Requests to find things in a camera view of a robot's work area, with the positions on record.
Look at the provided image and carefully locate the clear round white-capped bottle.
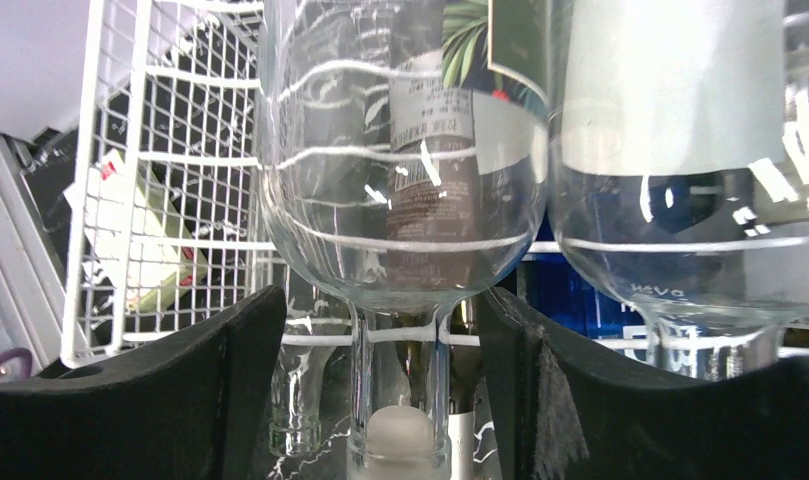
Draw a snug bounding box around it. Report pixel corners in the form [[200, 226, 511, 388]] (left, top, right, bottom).
[[549, 1, 809, 381]]

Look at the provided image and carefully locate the dark green wine bottle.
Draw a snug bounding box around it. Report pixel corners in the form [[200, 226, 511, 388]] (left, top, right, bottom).
[[387, 1, 479, 479]]

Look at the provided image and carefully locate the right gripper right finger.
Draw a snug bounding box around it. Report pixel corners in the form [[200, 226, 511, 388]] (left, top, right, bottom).
[[478, 288, 809, 479]]

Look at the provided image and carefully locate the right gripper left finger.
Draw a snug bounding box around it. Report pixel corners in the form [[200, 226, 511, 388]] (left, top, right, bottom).
[[0, 286, 286, 479]]

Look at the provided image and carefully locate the blue square bottle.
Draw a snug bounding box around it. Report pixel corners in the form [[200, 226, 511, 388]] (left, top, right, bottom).
[[516, 220, 646, 339]]

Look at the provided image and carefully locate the clear glass bottle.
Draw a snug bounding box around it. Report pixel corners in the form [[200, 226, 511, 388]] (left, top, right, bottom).
[[269, 266, 350, 457]]

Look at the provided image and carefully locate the white wire wine rack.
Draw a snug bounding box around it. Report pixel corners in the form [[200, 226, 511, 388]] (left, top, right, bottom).
[[59, 0, 809, 369]]

